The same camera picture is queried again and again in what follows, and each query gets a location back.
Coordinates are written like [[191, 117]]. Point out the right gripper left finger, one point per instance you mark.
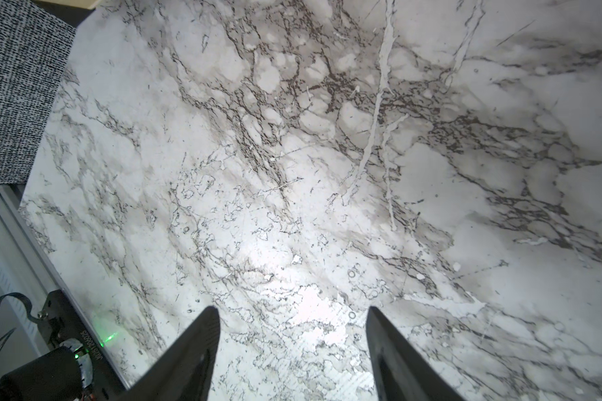
[[185, 370]]

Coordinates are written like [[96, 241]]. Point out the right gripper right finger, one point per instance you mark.
[[400, 373]]

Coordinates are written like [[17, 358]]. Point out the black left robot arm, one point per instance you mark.
[[62, 374]]

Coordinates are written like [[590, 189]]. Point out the wooden canvas board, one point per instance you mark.
[[80, 4]]

